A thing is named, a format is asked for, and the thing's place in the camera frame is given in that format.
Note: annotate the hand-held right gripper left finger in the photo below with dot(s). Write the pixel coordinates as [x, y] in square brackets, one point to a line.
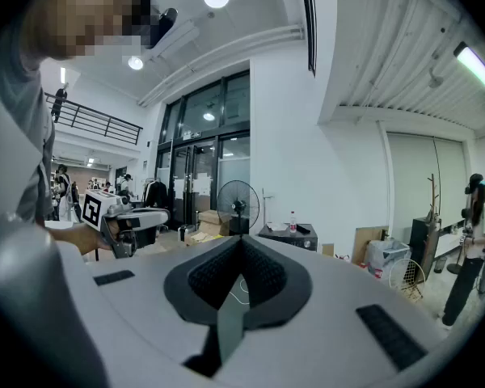
[202, 283]

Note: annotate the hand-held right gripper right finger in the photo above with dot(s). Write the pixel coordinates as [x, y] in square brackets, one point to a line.
[275, 283]

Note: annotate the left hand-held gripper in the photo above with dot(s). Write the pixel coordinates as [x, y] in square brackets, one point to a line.
[143, 216]

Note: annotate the person's left forearm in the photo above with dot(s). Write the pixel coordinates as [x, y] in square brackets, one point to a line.
[76, 239]

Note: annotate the person's left hand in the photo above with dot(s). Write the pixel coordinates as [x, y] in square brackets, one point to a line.
[110, 233]

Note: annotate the black hanging clothes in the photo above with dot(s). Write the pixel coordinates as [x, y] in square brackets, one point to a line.
[157, 194]

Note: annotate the silver metal appliance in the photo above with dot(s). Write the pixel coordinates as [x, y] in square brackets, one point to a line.
[187, 233]

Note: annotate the white paper sheet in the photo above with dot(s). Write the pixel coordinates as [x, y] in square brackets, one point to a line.
[277, 226]

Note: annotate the small black device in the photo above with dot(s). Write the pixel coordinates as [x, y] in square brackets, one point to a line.
[303, 229]

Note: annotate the brown cardboard box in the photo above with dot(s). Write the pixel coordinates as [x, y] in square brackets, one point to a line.
[212, 220]

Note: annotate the white metal stand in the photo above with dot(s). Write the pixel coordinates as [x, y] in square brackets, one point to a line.
[266, 204]

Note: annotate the black framed glass doors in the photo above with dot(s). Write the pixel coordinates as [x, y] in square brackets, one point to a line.
[210, 144]

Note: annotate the brown cardboard sheet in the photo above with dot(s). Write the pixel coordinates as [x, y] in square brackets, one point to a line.
[368, 243]

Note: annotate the black balcony railing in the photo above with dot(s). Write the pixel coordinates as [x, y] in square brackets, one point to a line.
[101, 121]

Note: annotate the large clear plastic bag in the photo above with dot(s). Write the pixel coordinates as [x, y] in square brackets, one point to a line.
[386, 257]

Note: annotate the person's gray t-shirt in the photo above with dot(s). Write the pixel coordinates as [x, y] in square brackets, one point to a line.
[20, 136]

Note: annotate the black cabinet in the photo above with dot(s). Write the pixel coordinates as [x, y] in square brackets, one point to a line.
[418, 241]

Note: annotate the wooden coat rack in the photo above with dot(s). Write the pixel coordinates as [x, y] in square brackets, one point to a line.
[434, 200]

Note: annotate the white ceiling pipes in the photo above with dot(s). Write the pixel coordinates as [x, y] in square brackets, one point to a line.
[226, 57]

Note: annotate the white roller blind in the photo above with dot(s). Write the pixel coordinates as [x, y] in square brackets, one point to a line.
[424, 180]

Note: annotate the person's head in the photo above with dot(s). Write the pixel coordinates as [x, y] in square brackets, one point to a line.
[85, 14]

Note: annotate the black ceiling air vent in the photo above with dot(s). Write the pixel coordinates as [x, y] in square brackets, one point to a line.
[309, 22]

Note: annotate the long tube ceiling light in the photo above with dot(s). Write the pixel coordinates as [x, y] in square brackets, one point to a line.
[476, 66]

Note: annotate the black pedestal fan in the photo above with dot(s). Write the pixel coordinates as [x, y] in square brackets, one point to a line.
[237, 204]

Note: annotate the black head-mounted camera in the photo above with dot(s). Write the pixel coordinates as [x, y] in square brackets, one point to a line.
[163, 26]

